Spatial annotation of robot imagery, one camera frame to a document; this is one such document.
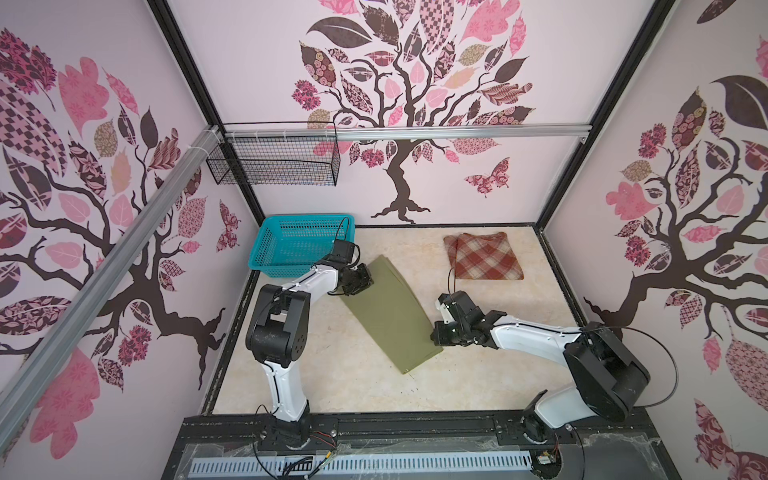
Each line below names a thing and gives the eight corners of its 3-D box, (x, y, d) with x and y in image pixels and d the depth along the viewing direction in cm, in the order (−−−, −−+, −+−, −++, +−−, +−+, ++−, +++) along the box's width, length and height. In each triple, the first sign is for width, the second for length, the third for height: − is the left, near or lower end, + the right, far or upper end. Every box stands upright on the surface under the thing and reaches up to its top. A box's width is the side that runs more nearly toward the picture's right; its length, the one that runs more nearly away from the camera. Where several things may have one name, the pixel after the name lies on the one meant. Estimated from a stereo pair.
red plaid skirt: (451, 280, 106) (453, 273, 103) (444, 239, 119) (446, 232, 116) (519, 280, 106) (523, 273, 103) (505, 239, 119) (509, 232, 116)
